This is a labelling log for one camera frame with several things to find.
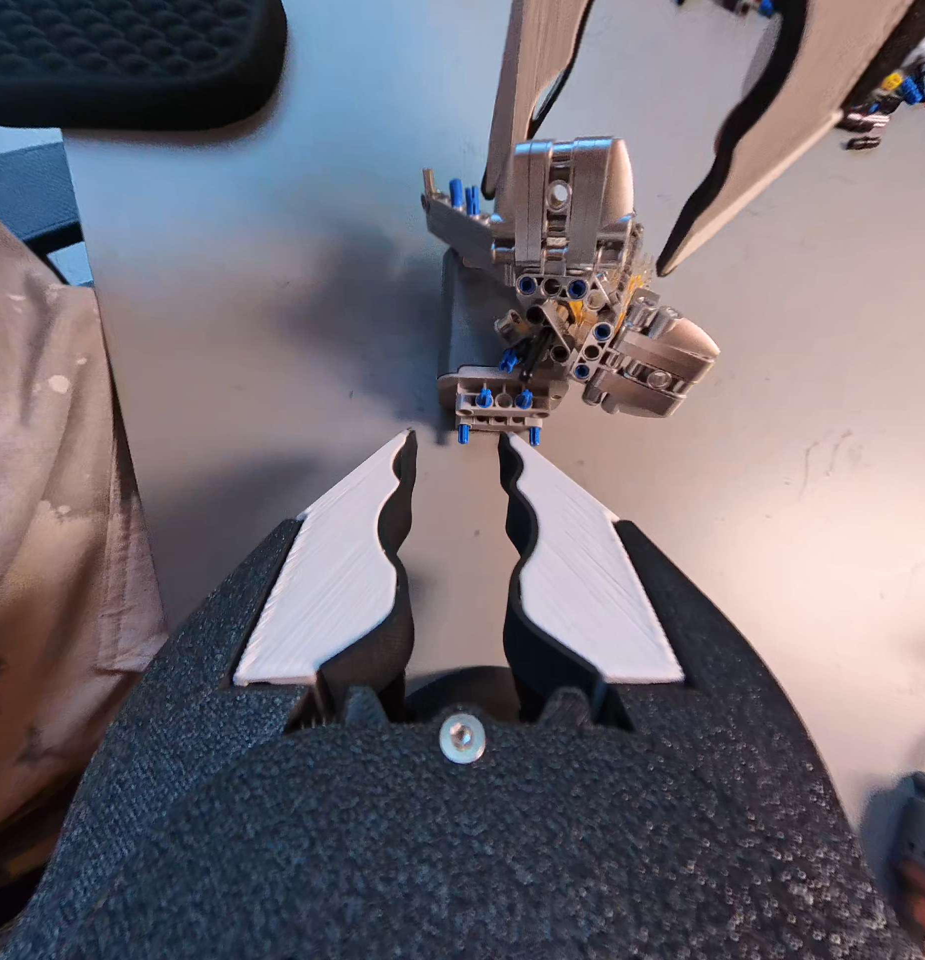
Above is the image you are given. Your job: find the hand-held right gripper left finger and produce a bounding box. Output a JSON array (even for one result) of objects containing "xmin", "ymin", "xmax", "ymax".
[{"xmin": 233, "ymin": 431, "xmax": 420, "ymax": 691}]

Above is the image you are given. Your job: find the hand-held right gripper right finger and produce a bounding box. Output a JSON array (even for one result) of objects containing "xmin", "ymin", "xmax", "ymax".
[{"xmin": 497, "ymin": 435, "xmax": 687, "ymax": 688}]

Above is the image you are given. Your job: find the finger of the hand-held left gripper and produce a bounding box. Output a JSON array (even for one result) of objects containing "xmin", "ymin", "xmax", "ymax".
[
  {"xmin": 482, "ymin": 0, "xmax": 596, "ymax": 198},
  {"xmin": 653, "ymin": 0, "xmax": 923, "ymax": 280}
]

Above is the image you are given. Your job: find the grey brick engine model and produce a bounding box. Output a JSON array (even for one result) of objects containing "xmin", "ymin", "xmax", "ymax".
[{"xmin": 422, "ymin": 135, "xmax": 723, "ymax": 450}]

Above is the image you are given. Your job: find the pile of colourful brick parts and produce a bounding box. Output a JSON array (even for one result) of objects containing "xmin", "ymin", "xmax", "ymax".
[{"xmin": 835, "ymin": 53, "xmax": 925, "ymax": 153}]

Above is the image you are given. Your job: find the grey printed sweatshirt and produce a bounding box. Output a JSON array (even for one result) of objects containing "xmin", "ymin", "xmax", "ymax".
[{"xmin": 0, "ymin": 203, "xmax": 173, "ymax": 889}]

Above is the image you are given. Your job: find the black mesh chair pad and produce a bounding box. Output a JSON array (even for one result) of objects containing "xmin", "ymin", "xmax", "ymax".
[{"xmin": 0, "ymin": 0, "xmax": 290, "ymax": 130}]

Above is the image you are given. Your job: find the dark blue chair seat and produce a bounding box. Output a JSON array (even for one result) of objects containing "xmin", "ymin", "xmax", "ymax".
[{"xmin": 0, "ymin": 143, "xmax": 98, "ymax": 289}]

